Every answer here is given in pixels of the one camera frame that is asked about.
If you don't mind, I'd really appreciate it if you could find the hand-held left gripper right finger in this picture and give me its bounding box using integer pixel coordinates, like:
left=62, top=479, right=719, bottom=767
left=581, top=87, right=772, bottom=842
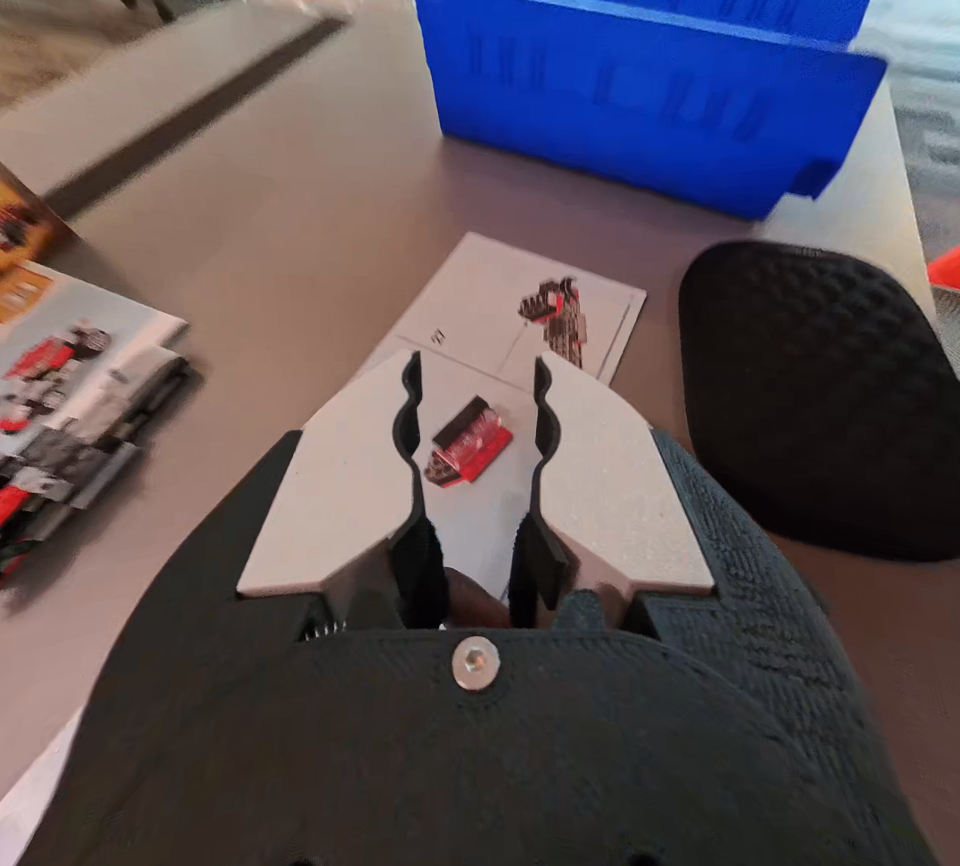
left=527, top=351, right=717, bottom=629

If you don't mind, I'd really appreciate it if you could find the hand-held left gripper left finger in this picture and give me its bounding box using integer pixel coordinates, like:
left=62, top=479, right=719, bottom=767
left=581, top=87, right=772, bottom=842
left=235, top=349, right=429, bottom=629

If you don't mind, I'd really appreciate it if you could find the small black toy brick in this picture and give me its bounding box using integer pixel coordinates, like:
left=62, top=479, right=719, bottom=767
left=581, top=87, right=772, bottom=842
left=433, top=396, right=490, bottom=449

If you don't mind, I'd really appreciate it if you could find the red toy brick assembly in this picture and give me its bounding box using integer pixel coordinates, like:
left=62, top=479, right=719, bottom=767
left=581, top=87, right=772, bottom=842
left=422, top=395, right=516, bottom=490

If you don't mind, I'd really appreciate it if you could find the blue plastic bin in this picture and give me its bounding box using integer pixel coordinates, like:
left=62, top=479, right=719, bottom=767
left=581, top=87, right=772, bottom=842
left=407, top=0, right=891, bottom=222

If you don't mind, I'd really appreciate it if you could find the grey desk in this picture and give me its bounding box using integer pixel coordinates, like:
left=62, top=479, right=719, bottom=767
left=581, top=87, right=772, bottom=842
left=0, top=0, right=960, bottom=866

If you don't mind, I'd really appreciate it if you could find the person's left hand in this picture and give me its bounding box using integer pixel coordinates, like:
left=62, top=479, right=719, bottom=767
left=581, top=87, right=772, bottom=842
left=445, top=568, right=513, bottom=630

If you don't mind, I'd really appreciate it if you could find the open instruction booklet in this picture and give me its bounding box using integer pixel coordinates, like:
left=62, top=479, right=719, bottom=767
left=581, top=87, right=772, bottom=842
left=352, top=231, right=648, bottom=605

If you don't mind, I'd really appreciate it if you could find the grey toy brick car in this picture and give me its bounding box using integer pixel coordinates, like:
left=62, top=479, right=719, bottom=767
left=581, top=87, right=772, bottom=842
left=0, top=345, right=192, bottom=586

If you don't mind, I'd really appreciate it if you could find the toy car picture booklet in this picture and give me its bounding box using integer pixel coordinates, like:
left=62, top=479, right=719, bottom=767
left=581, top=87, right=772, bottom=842
left=0, top=259, right=190, bottom=432

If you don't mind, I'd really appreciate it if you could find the orange cardboard box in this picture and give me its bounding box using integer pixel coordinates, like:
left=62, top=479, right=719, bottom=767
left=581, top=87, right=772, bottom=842
left=0, top=160, right=81, bottom=276

